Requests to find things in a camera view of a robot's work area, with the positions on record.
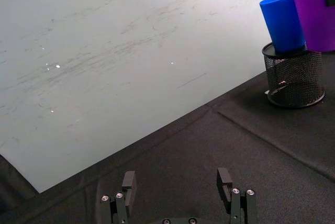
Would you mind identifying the black table cloth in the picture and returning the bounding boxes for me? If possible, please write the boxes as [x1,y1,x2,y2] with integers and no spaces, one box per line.
[0,48,335,224]

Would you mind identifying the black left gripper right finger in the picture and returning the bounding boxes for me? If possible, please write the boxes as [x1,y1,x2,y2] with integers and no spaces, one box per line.
[216,167,259,224]

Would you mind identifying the blue plastic cup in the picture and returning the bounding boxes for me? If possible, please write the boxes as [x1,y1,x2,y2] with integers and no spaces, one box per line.
[259,0,307,52]

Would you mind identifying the purple plastic cup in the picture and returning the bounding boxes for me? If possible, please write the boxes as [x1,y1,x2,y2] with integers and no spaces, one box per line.
[292,0,335,53]

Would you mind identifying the black mesh pen holder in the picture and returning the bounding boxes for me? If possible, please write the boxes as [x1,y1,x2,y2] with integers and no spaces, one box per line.
[262,41,326,108]

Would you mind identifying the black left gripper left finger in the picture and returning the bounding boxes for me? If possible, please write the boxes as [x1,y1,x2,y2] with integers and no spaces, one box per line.
[100,171,138,224]

